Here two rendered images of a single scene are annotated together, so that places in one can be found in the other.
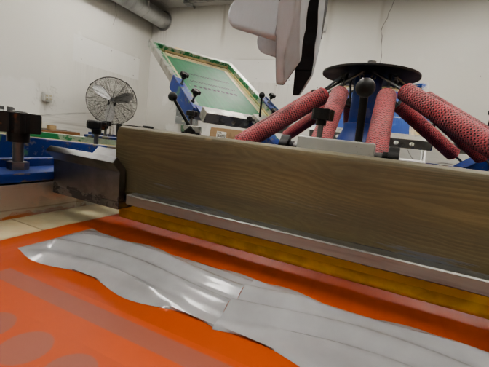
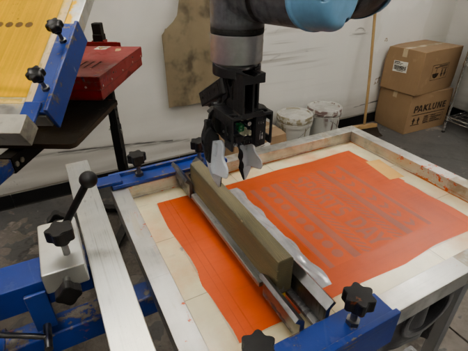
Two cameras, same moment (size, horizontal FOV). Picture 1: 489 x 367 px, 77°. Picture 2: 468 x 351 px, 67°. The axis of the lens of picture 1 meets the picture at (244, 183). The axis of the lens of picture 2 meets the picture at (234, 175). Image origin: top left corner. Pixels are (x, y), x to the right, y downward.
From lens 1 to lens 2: 0.84 m
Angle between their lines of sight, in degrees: 126
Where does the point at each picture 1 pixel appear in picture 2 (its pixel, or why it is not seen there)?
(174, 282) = (280, 238)
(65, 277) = (311, 257)
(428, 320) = not seen: hidden behind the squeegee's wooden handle
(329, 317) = not seen: hidden behind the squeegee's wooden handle
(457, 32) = not seen: outside the picture
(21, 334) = (319, 239)
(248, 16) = (257, 161)
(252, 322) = (266, 222)
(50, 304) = (314, 246)
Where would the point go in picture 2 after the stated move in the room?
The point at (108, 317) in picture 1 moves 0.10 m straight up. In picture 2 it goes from (300, 237) to (305, 198)
